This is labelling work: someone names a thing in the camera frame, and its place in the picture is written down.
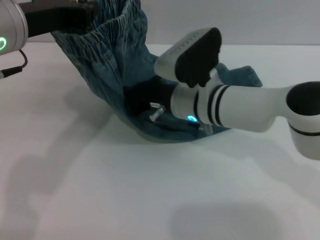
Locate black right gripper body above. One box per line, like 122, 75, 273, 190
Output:
123, 81, 176, 119

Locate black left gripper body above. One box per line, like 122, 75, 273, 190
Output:
23, 3, 88, 36

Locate blue denim shorts with cartoon print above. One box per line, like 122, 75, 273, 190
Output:
50, 0, 263, 145

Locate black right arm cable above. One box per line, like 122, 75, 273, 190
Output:
148, 101, 214, 134

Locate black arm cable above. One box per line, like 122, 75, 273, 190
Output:
148, 101, 214, 134
0, 48, 28, 80

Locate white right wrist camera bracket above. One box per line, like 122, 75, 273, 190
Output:
193, 68, 221, 125

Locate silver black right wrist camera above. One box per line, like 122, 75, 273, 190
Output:
154, 26, 223, 89

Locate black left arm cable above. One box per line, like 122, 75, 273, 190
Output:
0, 48, 28, 80

